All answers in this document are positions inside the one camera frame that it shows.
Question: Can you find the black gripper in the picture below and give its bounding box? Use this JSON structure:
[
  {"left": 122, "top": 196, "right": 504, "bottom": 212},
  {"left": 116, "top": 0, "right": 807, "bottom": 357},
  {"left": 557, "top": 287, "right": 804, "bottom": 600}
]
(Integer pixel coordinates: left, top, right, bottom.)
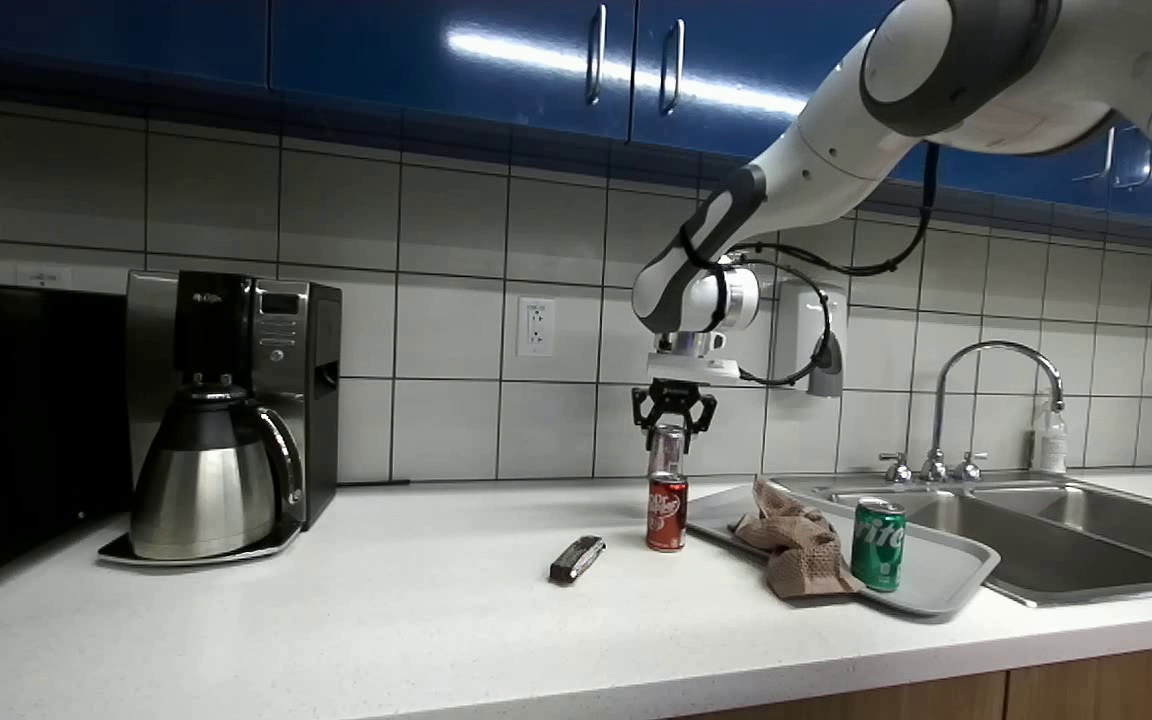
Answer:
[{"left": 629, "top": 381, "right": 719, "bottom": 441}]

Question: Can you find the silver soda can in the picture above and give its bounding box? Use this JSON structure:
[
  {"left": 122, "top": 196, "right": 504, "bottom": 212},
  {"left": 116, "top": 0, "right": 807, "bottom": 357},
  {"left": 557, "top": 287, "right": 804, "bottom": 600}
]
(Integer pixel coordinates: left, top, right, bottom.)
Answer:
[{"left": 649, "top": 422, "right": 687, "bottom": 482}]

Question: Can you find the red soda can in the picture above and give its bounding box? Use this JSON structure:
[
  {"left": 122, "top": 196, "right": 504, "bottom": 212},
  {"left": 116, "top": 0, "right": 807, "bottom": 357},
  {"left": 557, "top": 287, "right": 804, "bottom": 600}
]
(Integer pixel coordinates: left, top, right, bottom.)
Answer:
[{"left": 645, "top": 467, "right": 692, "bottom": 555}]

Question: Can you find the green soda can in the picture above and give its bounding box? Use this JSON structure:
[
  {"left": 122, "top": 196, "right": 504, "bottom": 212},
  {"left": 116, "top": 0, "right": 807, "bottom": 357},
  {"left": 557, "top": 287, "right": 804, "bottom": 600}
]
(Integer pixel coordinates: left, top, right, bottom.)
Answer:
[{"left": 847, "top": 497, "right": 912, "bottom": 596}]

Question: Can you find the grey plastic tray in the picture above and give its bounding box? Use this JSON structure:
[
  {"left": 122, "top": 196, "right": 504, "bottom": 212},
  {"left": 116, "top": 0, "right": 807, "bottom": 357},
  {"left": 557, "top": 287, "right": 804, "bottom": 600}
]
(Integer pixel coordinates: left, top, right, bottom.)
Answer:
[{"left": 683, "top": 482, "right": 1005, "bottom": 623}]

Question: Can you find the beige waffle cloth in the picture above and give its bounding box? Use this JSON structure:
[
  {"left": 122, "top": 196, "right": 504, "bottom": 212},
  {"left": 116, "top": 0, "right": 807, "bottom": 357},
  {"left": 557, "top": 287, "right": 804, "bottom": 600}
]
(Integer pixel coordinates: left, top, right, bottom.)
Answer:
[{"left": 734, "top": 476, "right": 860, "bottom": 605}]

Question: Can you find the chrome gooseneck faucet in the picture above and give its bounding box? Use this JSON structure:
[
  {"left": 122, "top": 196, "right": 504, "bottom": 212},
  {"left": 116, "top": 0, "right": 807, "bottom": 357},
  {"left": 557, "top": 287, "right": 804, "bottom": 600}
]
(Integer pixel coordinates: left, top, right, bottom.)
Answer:
[{"left": 928, "top": 338, "right": 1069, "bottom": 483}]

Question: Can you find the white soap bottle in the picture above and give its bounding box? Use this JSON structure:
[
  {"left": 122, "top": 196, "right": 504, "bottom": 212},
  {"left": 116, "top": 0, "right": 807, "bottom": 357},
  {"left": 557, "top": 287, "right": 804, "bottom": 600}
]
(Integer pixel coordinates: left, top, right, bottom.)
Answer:
[{"left": 1024, "top": 397, "right": 1071, "bottom": 482}]

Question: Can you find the black steel coffee maker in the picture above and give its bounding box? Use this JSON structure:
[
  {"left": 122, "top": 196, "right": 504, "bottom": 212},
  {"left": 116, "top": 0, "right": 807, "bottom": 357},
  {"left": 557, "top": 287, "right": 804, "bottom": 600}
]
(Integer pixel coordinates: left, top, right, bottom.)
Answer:
[{"left": 95, "top": 270, "right": 346, "bottom": 574}]

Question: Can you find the stainless steel double sink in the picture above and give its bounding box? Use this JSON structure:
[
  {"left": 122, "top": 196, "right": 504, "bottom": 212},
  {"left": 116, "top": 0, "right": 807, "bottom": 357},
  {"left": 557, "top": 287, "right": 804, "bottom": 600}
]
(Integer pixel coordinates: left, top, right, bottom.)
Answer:
[{"left": 853, "top": 476, "right": 1152, "bottom": 612}]

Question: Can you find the steel coffee carafe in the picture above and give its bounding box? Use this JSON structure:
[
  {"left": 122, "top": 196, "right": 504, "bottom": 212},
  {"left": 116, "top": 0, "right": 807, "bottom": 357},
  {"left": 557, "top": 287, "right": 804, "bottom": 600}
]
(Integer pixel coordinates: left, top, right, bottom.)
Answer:
[{"left": 129, "top": 390, "right": 304, "bottom": 560}]

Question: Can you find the wooden lower cabinet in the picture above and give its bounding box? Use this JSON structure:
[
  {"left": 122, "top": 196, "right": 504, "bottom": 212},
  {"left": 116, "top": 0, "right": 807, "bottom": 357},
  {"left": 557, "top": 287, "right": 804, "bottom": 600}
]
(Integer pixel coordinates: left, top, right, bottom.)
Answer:
[{"left": 682, "top": 640, "right": 1152, "bottom": 720}]

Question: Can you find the blue glossy upper cabinet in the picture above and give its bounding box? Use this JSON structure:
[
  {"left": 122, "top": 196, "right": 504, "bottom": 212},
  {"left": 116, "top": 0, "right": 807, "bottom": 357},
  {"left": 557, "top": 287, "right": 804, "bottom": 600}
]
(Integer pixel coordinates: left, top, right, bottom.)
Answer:
[{"left": 0, "top": 0, "right": 1152, "bottom": 237}]

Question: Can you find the black microwave oven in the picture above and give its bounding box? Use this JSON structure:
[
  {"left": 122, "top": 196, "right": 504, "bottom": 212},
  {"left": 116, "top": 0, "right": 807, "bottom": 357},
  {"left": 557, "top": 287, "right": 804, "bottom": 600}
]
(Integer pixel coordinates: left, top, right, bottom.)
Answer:
[{"left": 0, "top": 277, "right": 138, "bottom": 593}]

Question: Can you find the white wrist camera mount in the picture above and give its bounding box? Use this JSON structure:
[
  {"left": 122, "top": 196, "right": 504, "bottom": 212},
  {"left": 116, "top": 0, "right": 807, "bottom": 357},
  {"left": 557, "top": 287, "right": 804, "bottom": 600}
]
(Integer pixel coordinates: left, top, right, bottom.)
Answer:
[{"left": 645, "top": 354, "right": 753, "bottom": 394}]

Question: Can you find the white wall soap dispenser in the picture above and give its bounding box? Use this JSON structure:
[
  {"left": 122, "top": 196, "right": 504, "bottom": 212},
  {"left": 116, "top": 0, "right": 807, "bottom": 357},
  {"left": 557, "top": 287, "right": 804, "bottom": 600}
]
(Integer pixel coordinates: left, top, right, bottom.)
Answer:
[{"left": 770, "top": 280, "right": 853, "bottom": 399}]

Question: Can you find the white wall outlet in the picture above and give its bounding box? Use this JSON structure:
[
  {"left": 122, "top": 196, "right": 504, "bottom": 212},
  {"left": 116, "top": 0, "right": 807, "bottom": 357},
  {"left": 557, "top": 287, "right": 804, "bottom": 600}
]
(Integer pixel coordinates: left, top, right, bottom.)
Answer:
[{"left": 516, "top": 291, "right": 560, "bottom": 362}]

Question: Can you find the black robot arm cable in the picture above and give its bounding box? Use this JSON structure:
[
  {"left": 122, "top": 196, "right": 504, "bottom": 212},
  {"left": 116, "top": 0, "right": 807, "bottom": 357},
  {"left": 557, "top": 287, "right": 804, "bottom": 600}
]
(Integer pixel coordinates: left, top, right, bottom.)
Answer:
[{"left": 710, "top": 136, "right": 948, "bottom": 394}]

